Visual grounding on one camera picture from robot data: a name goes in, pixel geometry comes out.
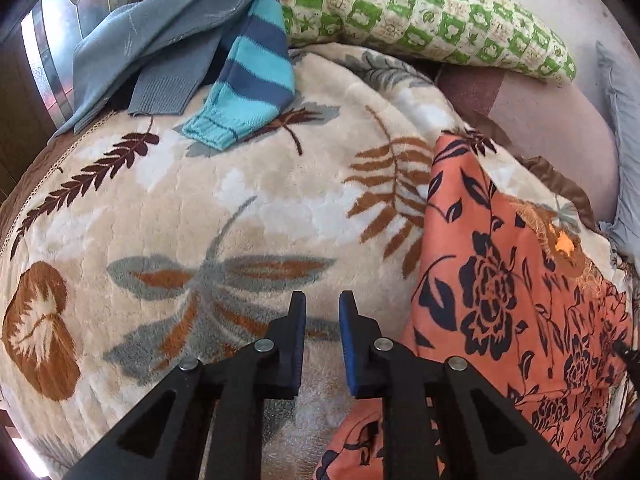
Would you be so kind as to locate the blue striped knit sleeve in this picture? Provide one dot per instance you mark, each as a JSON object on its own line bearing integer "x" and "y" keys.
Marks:
{"x": 255, "y": 75}

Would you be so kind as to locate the green checked pillow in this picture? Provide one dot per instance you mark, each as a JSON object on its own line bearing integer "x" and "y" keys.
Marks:
{"x": 425, "y": 10}

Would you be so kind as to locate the light grey pillow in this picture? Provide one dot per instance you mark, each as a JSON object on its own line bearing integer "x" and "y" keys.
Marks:
{"x": 622, "y": 125}

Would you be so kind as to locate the metal framed window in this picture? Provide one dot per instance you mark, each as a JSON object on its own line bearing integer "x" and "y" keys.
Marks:
{"x": 55, "y": 50}

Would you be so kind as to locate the orange floral garment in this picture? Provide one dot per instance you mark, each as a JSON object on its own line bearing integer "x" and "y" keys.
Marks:
{"x": 500, "y": 270}

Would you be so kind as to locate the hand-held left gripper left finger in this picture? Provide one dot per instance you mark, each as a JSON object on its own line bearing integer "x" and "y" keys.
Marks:
{"x": 299, "y": 340}

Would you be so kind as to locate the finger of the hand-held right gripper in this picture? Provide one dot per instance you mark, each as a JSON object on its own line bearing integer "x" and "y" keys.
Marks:
{"x": 628, "y": 352}

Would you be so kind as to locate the beige leaf print blanket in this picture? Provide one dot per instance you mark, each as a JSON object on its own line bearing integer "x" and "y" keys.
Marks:
{"x": 200, "y": 200}

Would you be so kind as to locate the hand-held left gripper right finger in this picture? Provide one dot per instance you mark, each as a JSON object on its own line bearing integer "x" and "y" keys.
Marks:
{"x": 348, "y": 345}

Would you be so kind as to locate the grey-blue garment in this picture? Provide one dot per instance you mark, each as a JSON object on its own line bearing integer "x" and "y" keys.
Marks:
{"x": 165, "y": 20}

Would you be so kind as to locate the pink quilted mattress cover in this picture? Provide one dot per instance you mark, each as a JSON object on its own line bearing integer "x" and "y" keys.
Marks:
{"x": 550, "y": 120}

